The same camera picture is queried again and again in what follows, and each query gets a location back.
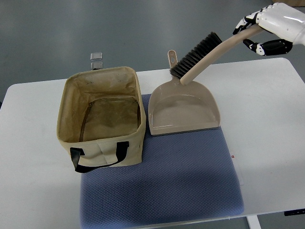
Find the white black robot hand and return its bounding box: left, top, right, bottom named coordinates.
left=233, top=3, right=305, bottom=56

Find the beige brush with black bristles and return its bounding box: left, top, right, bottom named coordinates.
left=170, top=25, right=263, bottom=85

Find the beige fabric bag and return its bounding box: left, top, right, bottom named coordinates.
left=57, top=67, right=146, bottom=173

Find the cardboard box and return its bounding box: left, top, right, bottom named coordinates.
left=285, top=0, right=305, bottom=7

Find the beige plastic dustpan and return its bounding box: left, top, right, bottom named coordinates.
left=148, top=50, right=221, bottom=137

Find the blue textured mat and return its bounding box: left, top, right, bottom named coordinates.
left=80, top=93, right=245, bottom=229

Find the lower metal floor plate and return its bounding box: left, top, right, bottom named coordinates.
left=91, top=61, right=103, bottom=70

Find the black table control panel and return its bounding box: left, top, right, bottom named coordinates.
left=284, top=208, right=305, bottom=217

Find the white table leg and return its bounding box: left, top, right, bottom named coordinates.
left=246, top=215, right=261, bottom=229

